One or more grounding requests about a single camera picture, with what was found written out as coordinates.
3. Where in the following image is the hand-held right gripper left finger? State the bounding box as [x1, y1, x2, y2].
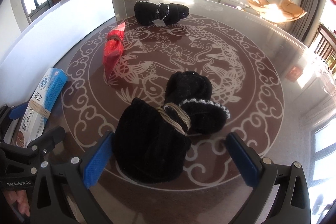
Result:
[29, 130, 115, 224]

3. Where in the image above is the red packet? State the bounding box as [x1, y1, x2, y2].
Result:
[103, 21, 128, 81]

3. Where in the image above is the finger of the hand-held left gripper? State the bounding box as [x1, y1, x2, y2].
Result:
[0, 126, 66, 175]
[0, 103, 29, 144]

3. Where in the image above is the red square sticker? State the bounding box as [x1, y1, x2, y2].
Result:
[286, 66, 304, 81]

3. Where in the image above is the white curved partition board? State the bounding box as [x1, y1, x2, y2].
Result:
[0, 0, 116, 106]

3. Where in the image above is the dark wooden chair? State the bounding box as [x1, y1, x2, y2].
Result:
[311, 23, 336, 72]

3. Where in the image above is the person's left hand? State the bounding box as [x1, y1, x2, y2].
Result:
[3, 188, 30, 217]

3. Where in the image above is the black knit glove bundle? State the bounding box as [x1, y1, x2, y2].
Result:
[134, 1, 190, 26]
[113, 70, 231, 184]

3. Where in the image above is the patterned glass desktop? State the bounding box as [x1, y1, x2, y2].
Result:
[0, 0, 336, 224]

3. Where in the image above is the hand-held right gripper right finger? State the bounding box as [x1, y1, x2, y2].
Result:
[226, 132, 313, 224]

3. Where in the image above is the blue ointment box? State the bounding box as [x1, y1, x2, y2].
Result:
[12, 67, 69, 148]

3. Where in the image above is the orange lounge chair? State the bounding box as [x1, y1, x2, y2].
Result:
[247, 0, 307, 23]

